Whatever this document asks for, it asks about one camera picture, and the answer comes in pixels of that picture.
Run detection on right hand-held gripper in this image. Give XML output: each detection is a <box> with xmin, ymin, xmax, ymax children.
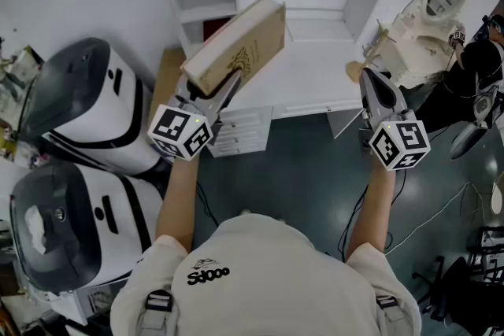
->
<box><xmin>358</xmin><ymin>68</ymin><xmax>432</xmax><ymax>172</ymax></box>

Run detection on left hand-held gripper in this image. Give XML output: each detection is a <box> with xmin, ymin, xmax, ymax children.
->
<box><xmin>147</xmin><ymin>70</ymin><xmax>243</xmax><ymax>163</ymax></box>

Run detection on tan hardcover book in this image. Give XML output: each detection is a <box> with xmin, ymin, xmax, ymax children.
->
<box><xmin>180</xmin><ymin>0</ymin><xmax>287</xmax><ymax>98</ymax></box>

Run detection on person's right forearm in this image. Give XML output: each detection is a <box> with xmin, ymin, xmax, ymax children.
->
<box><xmin>345</xmin><ymin>163</ymin><xmax>397</xmax><ymax>261</ymax></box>

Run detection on person's left forearm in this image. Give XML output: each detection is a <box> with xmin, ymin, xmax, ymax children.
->
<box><xmin>154</xmin><ymin>152</ymin><xmax>201</xmax><ymax>253</ymax></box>

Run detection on wooden toy stand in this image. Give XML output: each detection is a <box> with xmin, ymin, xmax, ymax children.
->
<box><xmin>346</xmin><ymin>18</ymin><xmax>397</xmax><ymax>80</ymax></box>

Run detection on brown cardboard sheet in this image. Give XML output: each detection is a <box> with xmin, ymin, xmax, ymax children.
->
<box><xmin>149</xmin><ymin>46</ymin><xmax>187</xmax><ymax>127</ymax></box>

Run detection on white desk with drawers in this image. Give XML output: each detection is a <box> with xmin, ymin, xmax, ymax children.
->
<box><xmin>207</xmin><ymin>7</ymin><xmax>381</xmax><ymax>159</ymax></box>

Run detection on white vanity with oval mirror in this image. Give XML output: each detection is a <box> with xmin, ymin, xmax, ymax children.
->
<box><xmin>387</xmin><ymin>0</ymin><xmax>472</xmax><ymax>90</ymax></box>

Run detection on pile of clutter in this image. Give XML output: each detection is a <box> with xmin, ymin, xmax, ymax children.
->
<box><xmin>0</xmin><ymin>35</ymin><xmax>45</xmax><ymax>163</ymax></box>

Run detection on person's beige printed shirt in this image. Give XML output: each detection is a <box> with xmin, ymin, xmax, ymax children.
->
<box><xmin>109</xmin><ymin>212</ymin><xmax>423</xmax><ymax>336</ymax></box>

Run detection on black office chair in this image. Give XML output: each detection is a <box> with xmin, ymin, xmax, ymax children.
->
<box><xmin>410</xmin><ymin>254</ymin><xmax>504</xmax><ymax>328</ymax></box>

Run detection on black cable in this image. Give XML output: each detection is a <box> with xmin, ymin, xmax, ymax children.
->
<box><xmin>195</xmin><ymin>182</ymin><xmax>221</xmax><ymax>228</ymax></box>
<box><xmin>337</xmin><ymin>183</ymin><xmax>370</xmax><ymax>264</ymax></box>

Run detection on white cable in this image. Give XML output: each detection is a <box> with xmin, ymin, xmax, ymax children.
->
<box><xmin>384</xmin><ymin>179</ymin><xmax>490</xmax><ymax>257</ymax></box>

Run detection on grey backpack strap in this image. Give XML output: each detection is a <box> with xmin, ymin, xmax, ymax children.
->
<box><xmin>139</xmin><ymin>288</ymin><xmax>175</xmax><ymax>336</ymax></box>
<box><xmin>375</xmin><ymin>294</ymin><xmax>410</xmax><ymax>336</ymax></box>

